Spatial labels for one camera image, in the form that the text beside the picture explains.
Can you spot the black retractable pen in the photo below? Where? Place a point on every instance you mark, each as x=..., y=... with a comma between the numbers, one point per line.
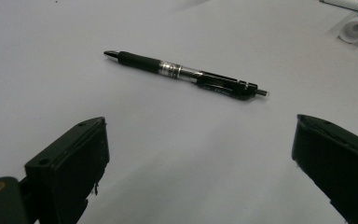
x=186, y=73

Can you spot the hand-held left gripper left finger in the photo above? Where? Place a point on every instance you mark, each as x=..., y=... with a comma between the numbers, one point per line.
x=68, y=168

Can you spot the green and white glue stick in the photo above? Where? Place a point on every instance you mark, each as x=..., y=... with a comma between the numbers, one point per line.
x=357, y=26

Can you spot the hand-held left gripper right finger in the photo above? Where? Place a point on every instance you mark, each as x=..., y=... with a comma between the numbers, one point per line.
x=341, y=165

